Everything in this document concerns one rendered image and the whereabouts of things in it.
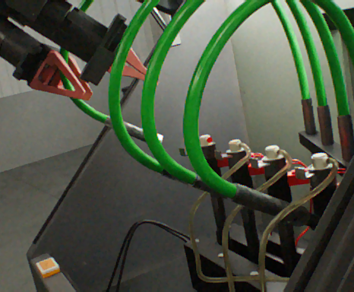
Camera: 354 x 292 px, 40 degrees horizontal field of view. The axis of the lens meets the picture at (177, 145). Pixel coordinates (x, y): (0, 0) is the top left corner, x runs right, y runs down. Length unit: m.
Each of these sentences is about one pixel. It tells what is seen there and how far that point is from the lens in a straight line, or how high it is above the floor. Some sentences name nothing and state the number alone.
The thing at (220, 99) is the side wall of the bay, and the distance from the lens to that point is 1.10.
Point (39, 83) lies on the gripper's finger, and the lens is 0.78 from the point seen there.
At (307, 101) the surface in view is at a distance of 0.83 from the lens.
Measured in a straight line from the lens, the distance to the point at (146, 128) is 0.50.
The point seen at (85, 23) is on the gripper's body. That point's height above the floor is 1.34.
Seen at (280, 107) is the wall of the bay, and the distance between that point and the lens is 1.03.
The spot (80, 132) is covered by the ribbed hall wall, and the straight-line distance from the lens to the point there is 7.59.
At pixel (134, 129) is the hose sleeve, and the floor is 1.17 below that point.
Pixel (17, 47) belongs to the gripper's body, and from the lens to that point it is 0.81.
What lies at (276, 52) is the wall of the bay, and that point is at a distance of 1.00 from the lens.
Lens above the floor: 1.30
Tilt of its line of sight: 12 degrees down
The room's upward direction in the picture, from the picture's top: 12 degrees counter-clockwise
